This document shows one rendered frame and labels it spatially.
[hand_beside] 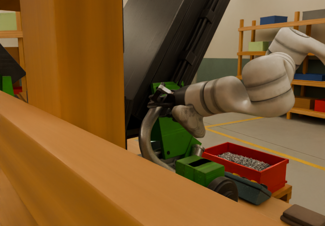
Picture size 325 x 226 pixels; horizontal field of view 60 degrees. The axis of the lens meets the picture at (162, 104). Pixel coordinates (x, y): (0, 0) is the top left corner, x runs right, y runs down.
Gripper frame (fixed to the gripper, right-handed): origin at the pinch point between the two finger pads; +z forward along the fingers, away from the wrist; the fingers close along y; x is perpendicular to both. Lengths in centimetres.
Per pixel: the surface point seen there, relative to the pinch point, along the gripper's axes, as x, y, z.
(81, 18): 14.1, 28.8, -26.9
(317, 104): -360, -389, 183
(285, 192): -17, -75, 7
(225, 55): -549, -336, 450
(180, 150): 3.2, -14.2, 2.9
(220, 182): 18.0, -1.4, -27.7
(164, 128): 1.5, -6.1, 2.9
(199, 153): 1.6, -18.0, -0.6
